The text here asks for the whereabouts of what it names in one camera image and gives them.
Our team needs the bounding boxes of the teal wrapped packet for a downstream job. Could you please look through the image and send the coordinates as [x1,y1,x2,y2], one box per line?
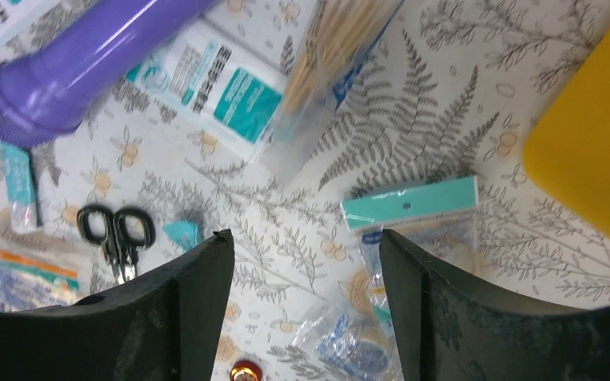
[163,220,201,252]
[0,141,39,234]

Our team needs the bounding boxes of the teal header plastic bag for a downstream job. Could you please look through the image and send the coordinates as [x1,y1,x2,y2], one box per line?
[340,175,481,327]

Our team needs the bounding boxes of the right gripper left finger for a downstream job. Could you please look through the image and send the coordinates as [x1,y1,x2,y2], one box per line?
[0,229,235,380]

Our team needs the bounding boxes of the teal wrapped packet left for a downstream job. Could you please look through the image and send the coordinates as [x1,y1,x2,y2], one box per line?
[0,141,39,234]

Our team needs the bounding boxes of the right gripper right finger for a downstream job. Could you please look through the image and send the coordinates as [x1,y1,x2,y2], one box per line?
[379,229,610,380]

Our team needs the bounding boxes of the adhesive bandage pack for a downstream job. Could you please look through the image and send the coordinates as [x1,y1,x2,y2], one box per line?
[0,230,96,312]

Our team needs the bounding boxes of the black handled scissors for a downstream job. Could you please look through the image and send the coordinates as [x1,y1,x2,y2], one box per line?
[76,204,156,284]

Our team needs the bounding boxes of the purple flashlight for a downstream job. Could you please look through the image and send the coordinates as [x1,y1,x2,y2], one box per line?
[0,0,213,148]

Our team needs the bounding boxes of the cotton swab bag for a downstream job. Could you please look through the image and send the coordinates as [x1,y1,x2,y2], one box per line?
[258,1,403,187]

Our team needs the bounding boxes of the yellow plastic box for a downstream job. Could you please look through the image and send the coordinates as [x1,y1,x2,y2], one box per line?
[523,29,610,238]

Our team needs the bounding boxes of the clear bag blue roll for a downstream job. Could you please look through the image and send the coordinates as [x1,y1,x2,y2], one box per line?
[292,305,404,380]

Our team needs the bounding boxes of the gauze dressing packet right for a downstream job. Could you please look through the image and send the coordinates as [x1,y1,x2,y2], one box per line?
[126,20,287,161]

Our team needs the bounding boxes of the teal wrapped packet right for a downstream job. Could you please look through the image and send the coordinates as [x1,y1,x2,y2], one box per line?
[163,220,201,252]

